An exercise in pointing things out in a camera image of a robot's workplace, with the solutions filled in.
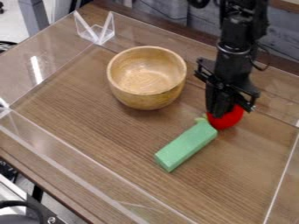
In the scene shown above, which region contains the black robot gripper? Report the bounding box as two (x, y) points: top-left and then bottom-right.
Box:
(193, 58), (260, 117)

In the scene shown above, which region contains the red fuzzy ball fruit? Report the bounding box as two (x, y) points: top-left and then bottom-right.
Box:
(207, 105), (244, 130)

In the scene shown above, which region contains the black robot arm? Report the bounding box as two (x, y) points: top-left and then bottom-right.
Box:
(188, 0), (268, 118)

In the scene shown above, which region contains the green rectangular block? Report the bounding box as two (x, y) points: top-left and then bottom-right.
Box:
(153, 118), (217, 172)

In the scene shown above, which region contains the light wooden bowl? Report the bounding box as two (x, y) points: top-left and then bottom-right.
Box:
(107, 45), (187, 110)

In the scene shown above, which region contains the clear acrylic tray enclosure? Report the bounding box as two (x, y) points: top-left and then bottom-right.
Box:
(0, 6), (299, 224)

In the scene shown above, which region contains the clear acrylic corner bracket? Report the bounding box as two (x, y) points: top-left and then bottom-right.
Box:
(73, 10), (116, 46)

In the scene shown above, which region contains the grey table leg post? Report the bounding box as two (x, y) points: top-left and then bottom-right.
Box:
(17, 0), (49, 36)

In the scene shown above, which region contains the black cable bottom left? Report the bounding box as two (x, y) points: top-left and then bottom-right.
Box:
(0, 199), (48, 224)

